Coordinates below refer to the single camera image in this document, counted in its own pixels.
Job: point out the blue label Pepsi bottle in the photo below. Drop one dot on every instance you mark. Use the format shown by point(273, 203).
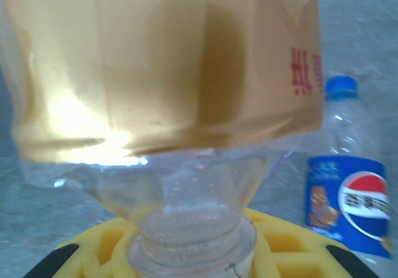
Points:
point(348, 191)

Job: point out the red and gold label bottle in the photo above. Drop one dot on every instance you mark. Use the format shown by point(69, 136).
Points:
point(155, 72)

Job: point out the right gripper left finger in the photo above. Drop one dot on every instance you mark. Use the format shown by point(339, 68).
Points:
point(105, 247)

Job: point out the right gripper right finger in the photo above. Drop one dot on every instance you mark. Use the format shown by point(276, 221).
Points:
point(295, 253)

